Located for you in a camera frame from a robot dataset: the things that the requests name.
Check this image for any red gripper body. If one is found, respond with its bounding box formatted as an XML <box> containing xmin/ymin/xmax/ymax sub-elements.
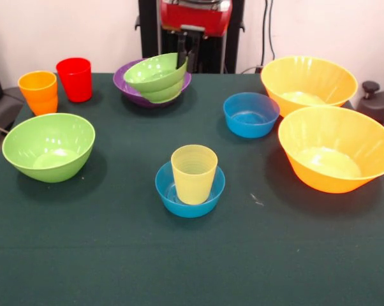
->
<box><xmin>160</xmin><ymin>0</ymin><xmax>233</xmax><ymax>38</ymax></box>

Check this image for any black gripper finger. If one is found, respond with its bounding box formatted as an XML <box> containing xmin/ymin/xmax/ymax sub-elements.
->
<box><xmin>177</xmin><ymin>31</ymin><xmax>188</xmax><ymax>68</ymax></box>
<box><xmin>188</xmin><ymin>33</ymin><xmax>202</xmax><ymax>73</ymax></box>

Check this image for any small green bowl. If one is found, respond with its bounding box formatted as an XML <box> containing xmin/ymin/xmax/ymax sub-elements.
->
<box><xmin>123</xmin><ymin>52</ymin><xmax>189</xmax><ymax>104</ymax></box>

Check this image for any yellow cup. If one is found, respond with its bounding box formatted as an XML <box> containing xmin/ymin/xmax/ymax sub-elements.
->
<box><xmin>170</xmin><ymin>144</ymin><xmax>219</xmax><ymax>205</ymax></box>

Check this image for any blue bowl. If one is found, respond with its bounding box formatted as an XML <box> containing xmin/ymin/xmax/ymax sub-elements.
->
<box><xmin>223</xmin><ymin>92</ymin><xmax>281</xmax><ymax>139</ymax></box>
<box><xmin>154</xmin><ymin>160</ymin><xmax>226</xmax><ymax>219</ymax></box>

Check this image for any purple bowl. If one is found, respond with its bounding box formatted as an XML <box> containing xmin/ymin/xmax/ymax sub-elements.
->
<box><xmin>112</xmin><ymin>59</ymin><xmax>193</xmax><ymax>108</ymax></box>

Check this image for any red cup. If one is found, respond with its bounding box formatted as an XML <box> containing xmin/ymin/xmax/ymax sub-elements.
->
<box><xmin>55</xmin><ymin>57</ymin><xmax>92</xmax><ymax>103</ymax></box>

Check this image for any large orange bowl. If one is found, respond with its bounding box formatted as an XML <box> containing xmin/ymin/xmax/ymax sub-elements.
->
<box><xmin>260</xmin><ymin>55</ymin><xmax>358</xmax><ymax>118</ymax></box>
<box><xmin>277</xmin><ymin>106</ymin><xmax>384</xmax><ymax>194</ymax></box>

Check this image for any orange cup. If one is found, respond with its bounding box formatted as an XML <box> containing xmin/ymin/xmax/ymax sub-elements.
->
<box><xmin>17</xmin><ymin>70</ymin><xmax>59</xmax><ymax>116</ymax></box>

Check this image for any large green bowl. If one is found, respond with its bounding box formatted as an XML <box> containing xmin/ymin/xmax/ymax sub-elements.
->
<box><xmin>1</xmin><ymin>112</ymin><xmax>96</xmax><ymax>184</ymax></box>

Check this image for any dark green table cloth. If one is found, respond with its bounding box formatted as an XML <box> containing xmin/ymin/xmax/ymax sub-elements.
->
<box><xmin>0</xmin><ymin>72</ymin><xmax>384</xmax><ymax>306</ymax></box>

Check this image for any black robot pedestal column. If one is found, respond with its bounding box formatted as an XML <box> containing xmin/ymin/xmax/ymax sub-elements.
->
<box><xmin>135</xmin><ymin>0</ymin><xmax>246</xmax><ymax>75</ymax></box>

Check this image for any black wall cable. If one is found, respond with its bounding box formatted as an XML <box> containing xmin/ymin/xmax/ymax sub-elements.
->
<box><xmin>263</xmin><ymin>0</ymin><xmax>276</xmax><ymax>61</ymax></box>

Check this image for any black pedestal foot with knob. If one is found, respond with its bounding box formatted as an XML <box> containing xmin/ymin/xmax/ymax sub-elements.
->
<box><xmin>357</xmin><ymin>80</ymin><xmax>384</xmax><ymax>127</ymax></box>

